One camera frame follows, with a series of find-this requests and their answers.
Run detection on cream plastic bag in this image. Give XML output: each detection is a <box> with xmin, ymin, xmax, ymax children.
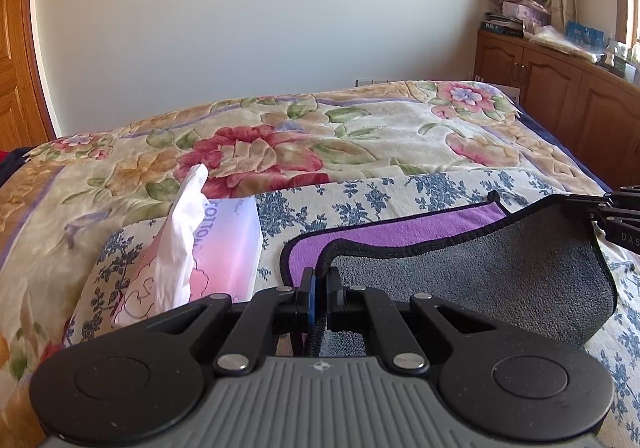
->
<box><xmin>529</xmin><ymin>25</ymin><xmax>603</xmax><ymax>55</ymax></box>

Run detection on blue box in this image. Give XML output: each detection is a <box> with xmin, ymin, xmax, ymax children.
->
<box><xmin>566</xmin><ymin>20</ymin><xmax>606</xmax><ymax>48</ymax></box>

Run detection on stack of books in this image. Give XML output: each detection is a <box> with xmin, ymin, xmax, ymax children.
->
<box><xmin>481</xmin><ymin>12</ymin><xmax>526</xmax><ymax>38</ymax></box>

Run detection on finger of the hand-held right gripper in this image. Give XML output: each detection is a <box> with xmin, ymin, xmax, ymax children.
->
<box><xmin>564</xmin><ymin>185</ymin><xmax>640</xmax><ymax>225</ymax></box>

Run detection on wooden cabinet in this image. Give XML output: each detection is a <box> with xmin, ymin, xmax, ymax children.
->
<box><xmin>472</xmin><ymin>28</ymin><xmax>640</xmax><ymax>190</ymax></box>

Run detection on floral plush blanket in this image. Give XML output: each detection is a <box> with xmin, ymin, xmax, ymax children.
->
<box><xmin>0</xmin><ymin>80</ymin><xmax>613</xmax><ymax>448</ymax></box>

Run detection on white bottles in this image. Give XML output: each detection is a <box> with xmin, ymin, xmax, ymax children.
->
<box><xmin>604</xmin><ymin>40</ymin><xmax>632</xmax><ymax>68</ymax></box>

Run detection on purple and grey towel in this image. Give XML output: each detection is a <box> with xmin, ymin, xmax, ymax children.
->
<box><xmin>280</xmin><ymin>189</ymin><xmax>617</xmax><ymax>360</ymax></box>

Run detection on dark blue mattress edge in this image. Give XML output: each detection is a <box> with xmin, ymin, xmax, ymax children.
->
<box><xmin>515</xmin><ymin>97</ymin><xmax>614</xmax><ymax>193</ymax></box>

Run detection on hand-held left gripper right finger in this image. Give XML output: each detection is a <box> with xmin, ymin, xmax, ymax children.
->
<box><xmin>324</xmin><ymin>267</ymin><xmax>502</xmax><ymax>372</ymax></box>

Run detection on wooden door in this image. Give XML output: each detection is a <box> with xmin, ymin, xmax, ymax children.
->
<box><xmin>0</xmin><ymin>0</ymin><xmax>57</xmax><ymax>152</ymax></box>

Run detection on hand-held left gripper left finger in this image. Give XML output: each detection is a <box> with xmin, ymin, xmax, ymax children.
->
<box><xmin>144</xmin><ymin>268</ymin><xmax>319</xmax><ymax>377</ymax></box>

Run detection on pink box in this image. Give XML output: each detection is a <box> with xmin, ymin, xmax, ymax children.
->
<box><xmin>501</xmin><ymin>0</ymin><xmax>552</xmax><ymax>30</ymax></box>

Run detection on pink tissue pack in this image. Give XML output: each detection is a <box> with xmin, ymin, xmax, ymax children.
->
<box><xmin>112</xmin><ymin>163</ymin><xmax>263</xmax><ymax>329</ymax></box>

